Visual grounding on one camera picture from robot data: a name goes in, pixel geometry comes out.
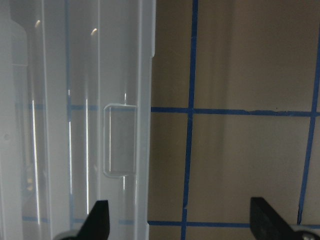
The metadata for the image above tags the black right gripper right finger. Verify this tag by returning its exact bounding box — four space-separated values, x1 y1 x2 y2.
250 197 303 240

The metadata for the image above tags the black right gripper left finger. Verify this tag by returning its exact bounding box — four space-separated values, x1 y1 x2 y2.
76 200 110 240

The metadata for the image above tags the clear plastic box lid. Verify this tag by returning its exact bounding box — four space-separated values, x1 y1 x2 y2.
0 0 156 240

